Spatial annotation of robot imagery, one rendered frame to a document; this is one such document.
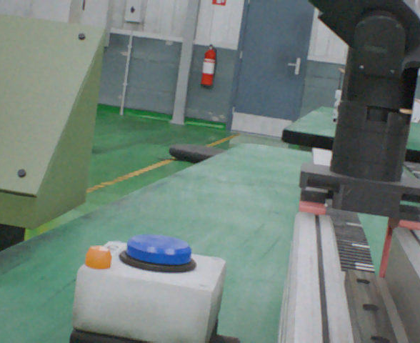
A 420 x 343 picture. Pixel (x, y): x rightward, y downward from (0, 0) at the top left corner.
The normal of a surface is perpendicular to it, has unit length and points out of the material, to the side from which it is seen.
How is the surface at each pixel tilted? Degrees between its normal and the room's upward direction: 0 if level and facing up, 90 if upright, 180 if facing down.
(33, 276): 0
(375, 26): 135
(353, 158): 90
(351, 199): 90
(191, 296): 90
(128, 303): 90
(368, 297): 0
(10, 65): 45
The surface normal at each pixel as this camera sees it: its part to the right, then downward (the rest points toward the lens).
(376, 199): -0.12, 0.12
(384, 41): -0.28, 0.76
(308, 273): 0.14, -0.98
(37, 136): -0.01, -0.61
